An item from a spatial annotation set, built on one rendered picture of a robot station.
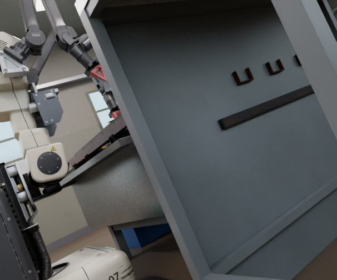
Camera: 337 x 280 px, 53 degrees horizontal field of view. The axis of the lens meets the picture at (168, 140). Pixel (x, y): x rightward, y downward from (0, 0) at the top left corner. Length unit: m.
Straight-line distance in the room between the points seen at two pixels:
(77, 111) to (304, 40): 5.51
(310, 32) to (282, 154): 0.84
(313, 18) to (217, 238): 0.71
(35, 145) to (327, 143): 1.25
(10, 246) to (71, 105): 4.69
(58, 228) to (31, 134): 4.03
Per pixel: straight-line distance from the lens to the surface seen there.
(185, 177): 1.02
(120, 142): 1.36
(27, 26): 1.66
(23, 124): 1.67
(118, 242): 2.51
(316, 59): 0.54
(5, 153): 5.63
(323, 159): 1.52
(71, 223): 5.59
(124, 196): 1.87
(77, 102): 5.98
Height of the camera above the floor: 0.52
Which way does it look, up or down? 4 degrees up
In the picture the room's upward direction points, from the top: 24 degrees counter-clockwise
